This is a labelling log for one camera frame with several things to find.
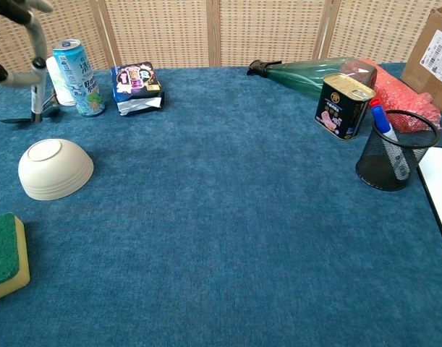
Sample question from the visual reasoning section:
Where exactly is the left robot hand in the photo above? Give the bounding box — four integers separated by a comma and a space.
0, 0, 54, 87

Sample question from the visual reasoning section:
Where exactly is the black and white marker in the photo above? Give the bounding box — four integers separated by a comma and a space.
30, 59, 48, 124

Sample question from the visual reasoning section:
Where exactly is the black mesh pen holder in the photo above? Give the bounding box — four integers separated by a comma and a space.
355, 109, 441, 192

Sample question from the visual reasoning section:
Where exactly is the blue marker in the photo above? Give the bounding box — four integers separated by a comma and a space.
371, 104, 412, 181

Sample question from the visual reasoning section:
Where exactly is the white paper cup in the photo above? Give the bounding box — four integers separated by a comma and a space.
44, 56, 77, 107

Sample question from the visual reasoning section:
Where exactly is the light blue drink can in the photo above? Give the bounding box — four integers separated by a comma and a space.
52, 38, 106, 118

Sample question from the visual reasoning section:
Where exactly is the black spoon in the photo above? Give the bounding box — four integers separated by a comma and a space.
0, 88, 61, 126

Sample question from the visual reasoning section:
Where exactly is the dark blue snack package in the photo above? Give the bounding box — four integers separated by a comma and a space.
110, 61, 166, 117

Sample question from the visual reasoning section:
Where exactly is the wicker folding screen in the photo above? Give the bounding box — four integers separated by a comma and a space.
0, 0, 442, 73

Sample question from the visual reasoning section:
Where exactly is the beige upturned bowl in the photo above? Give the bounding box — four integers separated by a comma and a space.
17, 138, 95, 202

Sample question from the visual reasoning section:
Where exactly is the green and yellow sponge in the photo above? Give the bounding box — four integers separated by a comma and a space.
0, 212, 30, 304

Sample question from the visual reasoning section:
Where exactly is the green spray bottle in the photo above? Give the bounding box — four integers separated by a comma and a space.
246, 56, 378, 102

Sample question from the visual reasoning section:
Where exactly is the blue table cloth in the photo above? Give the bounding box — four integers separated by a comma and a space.
0, 63, 442, 347

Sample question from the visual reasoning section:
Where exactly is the black luncheon meat tin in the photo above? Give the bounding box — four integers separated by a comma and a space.
314, 73, 377, 141

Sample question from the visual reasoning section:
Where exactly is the red bubble wrap roll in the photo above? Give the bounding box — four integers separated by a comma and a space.
361, 58, 442, 134

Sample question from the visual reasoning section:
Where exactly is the brown cardboard box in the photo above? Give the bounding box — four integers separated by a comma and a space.
401, 5, 442, 120

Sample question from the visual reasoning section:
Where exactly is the white board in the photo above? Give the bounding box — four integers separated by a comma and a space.
417, 146, 442, 260

